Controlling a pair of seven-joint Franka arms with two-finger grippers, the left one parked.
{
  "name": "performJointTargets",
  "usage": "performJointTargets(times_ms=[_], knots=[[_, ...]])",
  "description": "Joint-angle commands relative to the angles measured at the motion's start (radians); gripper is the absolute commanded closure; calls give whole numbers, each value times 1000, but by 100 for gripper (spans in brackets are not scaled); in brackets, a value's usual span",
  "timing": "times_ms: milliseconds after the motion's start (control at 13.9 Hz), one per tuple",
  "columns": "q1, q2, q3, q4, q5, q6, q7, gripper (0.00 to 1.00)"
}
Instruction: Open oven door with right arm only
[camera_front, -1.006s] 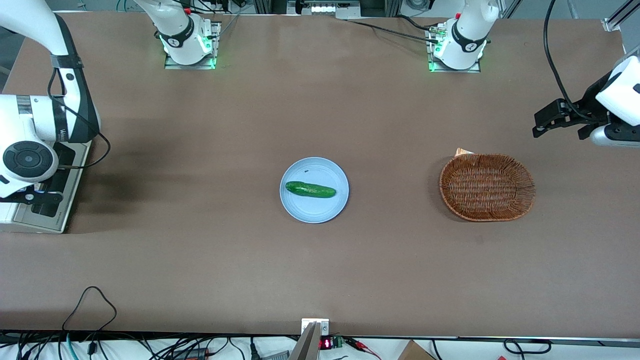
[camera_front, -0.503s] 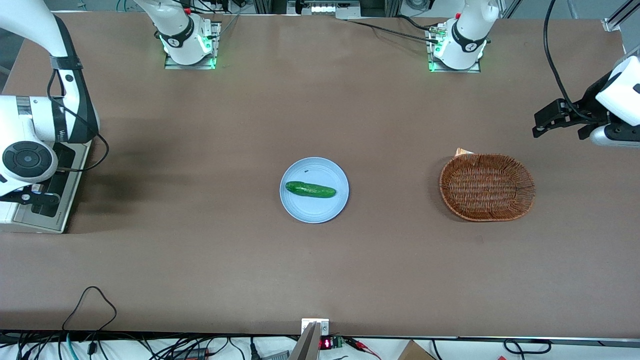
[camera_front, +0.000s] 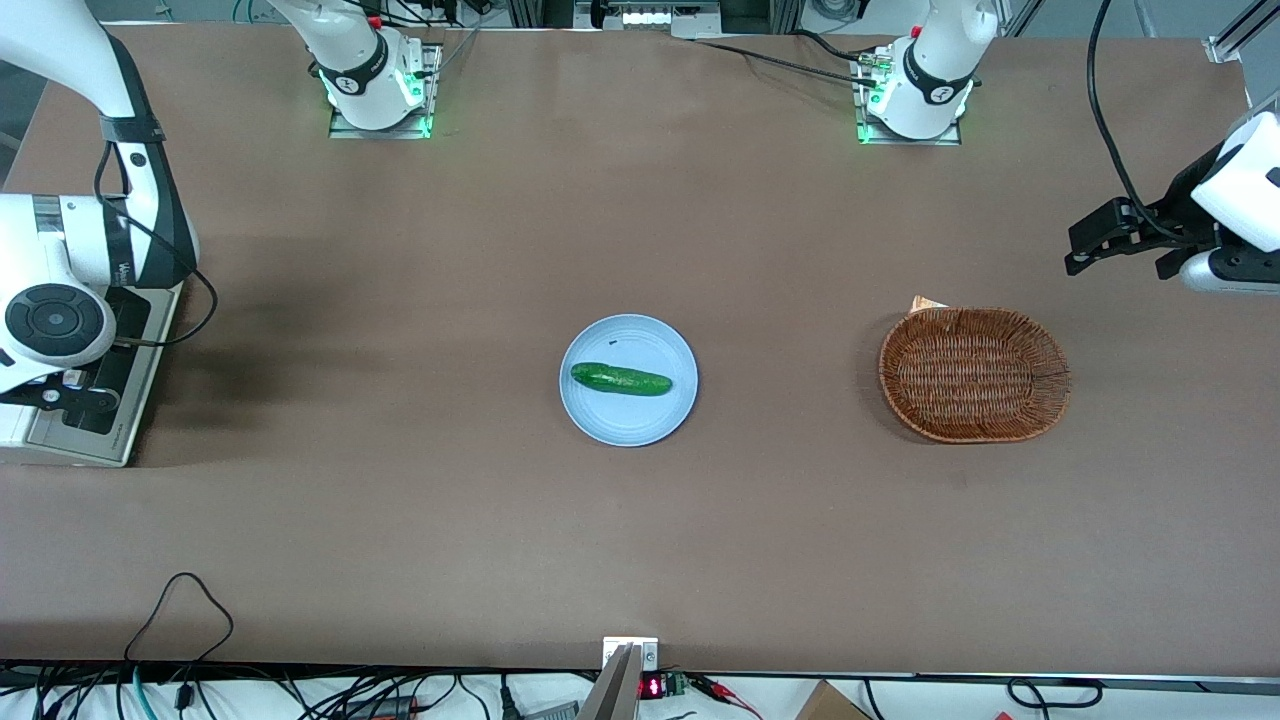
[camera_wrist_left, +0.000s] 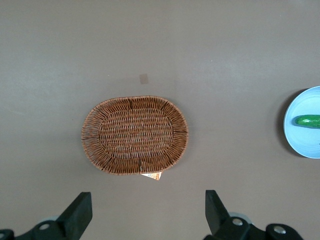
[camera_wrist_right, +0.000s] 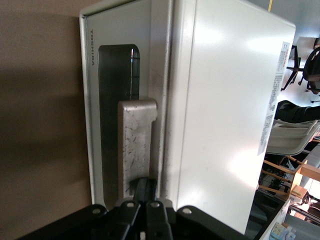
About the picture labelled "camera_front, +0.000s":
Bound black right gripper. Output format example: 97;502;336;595
0;384;122;415

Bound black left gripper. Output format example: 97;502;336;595
1064;144;1227;282

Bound grey glass oven door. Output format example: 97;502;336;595
25;285;183;469

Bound white toaster oven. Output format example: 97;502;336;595
0;282;184;469

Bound brown wicker oval basket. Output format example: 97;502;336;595
878;307;1072;444

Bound green cucumber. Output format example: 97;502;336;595
570;362;674;398

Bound light blue round plate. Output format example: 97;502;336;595
559;314;699;448

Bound grey power strip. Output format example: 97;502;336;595
574;0;723;40

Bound brown cardboard box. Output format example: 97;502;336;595
794;680;873;720

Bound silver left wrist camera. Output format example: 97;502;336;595
1180;249;1280;297

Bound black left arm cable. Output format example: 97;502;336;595
1087;0;1201;243

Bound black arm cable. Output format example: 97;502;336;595
94;140;219;349
1087;0;1201;243

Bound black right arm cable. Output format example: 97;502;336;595
94;140;219;349

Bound black looped table cable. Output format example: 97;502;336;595
123;571;236;665

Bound aluminium frame profile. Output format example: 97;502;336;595
1204;0;1280;67

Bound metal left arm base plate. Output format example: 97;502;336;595
851;50;964;147

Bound tangled black cable bundle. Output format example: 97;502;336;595
0;660;521;720

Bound black cable by base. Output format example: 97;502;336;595
688;30;883;89

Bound black coiled floor cable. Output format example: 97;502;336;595
1007;677;1104;710

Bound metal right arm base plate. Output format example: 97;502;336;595
328;42;444;140

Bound grey aluminium mount bar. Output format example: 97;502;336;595
578;644;643;720

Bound red clip lead wires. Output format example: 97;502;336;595
686;674;763;720

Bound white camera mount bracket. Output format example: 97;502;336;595
602;637;660;672

